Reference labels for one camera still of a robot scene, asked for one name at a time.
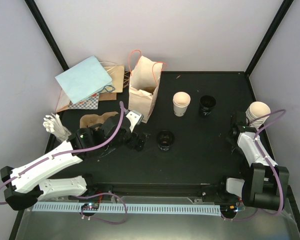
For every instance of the cream bear paper bag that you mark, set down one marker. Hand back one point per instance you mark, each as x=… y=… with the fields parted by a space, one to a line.
x=144 y=82

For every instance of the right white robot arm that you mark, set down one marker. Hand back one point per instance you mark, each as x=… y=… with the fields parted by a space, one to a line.
x=264 y=183

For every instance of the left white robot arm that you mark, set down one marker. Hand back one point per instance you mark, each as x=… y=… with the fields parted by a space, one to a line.
x=32 y=182

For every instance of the white plastic cutlery bunch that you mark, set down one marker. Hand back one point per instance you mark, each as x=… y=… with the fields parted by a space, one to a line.
x=53 y=125

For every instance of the stack of white cups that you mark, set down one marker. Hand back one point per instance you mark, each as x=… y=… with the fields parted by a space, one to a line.
x=256 y=110

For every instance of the brown kraft paper bag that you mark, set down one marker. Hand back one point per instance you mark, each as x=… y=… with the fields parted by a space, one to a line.
x=108 y=93

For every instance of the light blue paper bag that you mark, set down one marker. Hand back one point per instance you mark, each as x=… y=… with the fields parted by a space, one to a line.
x=84 y=79

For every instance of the black paper coffee cup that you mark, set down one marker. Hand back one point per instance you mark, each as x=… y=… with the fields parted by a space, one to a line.
x=165 y=139

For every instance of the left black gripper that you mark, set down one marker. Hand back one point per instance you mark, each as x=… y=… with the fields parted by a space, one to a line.
x=132 y=143

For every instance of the checkered paper bag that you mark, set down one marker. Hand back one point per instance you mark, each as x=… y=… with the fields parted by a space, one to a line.
x=91 y=103

